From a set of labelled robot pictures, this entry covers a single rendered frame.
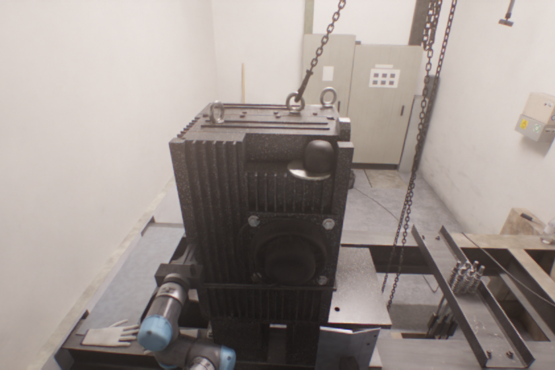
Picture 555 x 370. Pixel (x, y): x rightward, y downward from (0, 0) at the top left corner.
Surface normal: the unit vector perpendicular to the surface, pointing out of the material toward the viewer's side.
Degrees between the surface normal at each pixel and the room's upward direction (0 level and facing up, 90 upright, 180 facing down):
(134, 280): 0
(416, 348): 0
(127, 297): 0
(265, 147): 90
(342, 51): 90
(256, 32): 90
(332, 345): 90
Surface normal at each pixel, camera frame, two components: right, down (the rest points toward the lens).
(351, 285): 0.00, -0.87
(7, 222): 1.00, 0.04
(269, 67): -0.05, 0.49
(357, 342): 0.18, 0.49
